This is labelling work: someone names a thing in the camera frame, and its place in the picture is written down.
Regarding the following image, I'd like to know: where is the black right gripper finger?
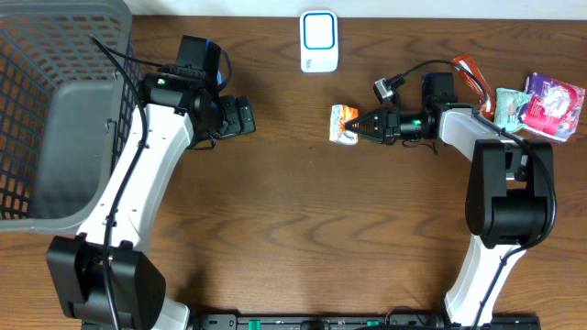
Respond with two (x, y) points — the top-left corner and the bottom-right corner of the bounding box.
(346, 109), (382, 127)
(345, 124), (383, 143)

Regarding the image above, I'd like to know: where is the small orange box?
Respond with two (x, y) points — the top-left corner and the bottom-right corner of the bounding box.
(329, 104), (359, 146)

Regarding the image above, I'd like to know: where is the orange snack bar wrapper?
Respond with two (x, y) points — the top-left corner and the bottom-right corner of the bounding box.
(451, 53), (496, 121)

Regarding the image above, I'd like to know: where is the teal snack wrapper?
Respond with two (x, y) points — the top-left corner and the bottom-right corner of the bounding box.
(493, 88), (532, 133)

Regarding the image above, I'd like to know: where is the purple red tissue pack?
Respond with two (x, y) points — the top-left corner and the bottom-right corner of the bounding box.
(520, 72), (586, 142)

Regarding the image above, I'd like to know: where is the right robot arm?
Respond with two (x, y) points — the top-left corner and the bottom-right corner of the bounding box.
(344, 72), (556, 329)

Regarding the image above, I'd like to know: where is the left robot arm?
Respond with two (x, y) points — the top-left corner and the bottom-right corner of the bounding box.
(47, 71), (256, 329)

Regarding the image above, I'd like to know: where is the white barcode scanner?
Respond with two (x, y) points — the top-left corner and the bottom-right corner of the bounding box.
(299, 10), (339, 73)

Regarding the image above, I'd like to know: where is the grey plastic mesh basket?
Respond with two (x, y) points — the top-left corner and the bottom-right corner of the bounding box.
(1, 0), (142, 234)

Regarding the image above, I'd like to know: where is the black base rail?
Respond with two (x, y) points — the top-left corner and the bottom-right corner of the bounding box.
(187, 313), (543, 330)

